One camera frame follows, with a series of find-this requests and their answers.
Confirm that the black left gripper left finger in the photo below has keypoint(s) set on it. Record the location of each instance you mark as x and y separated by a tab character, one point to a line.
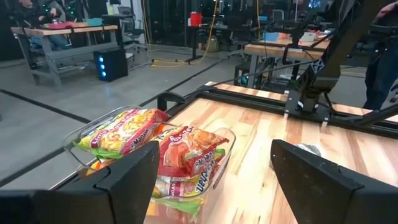
124	193

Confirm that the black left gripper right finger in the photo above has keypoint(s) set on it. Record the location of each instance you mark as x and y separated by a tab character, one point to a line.
326	193

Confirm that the orange ramen packet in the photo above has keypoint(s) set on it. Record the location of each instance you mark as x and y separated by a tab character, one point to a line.
99	165

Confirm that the lime chili ramen packet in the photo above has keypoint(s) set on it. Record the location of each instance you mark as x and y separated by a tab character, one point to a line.
124	133

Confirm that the red yellow ramen packet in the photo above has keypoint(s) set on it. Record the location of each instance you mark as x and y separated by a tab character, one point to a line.
192	186

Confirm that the red roast beef ramen packet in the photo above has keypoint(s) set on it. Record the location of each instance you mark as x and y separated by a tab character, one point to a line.
186	149

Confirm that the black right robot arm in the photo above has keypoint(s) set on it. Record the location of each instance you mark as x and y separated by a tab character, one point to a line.
342	40

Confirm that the clear plastic storage bin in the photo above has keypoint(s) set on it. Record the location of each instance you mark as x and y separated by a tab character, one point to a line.
225	161

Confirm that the black computer tower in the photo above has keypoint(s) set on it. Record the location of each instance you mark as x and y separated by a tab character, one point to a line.
115	65

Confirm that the person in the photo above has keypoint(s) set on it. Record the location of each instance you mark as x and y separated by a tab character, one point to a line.
382	71
34	12

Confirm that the wooden top work table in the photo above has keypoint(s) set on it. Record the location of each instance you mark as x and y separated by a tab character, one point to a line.
273	50

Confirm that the white box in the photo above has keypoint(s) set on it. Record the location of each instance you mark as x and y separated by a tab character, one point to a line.
308	37

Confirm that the blue box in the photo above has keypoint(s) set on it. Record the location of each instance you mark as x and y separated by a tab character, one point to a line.
270	36

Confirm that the grey office chair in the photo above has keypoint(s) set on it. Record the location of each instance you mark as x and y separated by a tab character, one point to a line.
130	25

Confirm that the grey leg wooden workbench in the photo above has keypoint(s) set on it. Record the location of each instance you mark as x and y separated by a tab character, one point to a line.
62	31

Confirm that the teal container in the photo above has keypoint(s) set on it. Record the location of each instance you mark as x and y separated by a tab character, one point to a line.
93	21

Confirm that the pink tray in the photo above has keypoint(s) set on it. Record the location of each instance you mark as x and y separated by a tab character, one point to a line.
62	25

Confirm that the red container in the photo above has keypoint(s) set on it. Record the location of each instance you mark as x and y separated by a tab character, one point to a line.
196	19

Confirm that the black desk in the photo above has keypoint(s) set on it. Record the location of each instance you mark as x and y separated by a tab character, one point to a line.
217	28

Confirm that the person's hand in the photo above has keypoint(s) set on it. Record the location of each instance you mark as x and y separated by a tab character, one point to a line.
387	8

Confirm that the black frame clamp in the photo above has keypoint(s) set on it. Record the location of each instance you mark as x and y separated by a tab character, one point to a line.
168	96

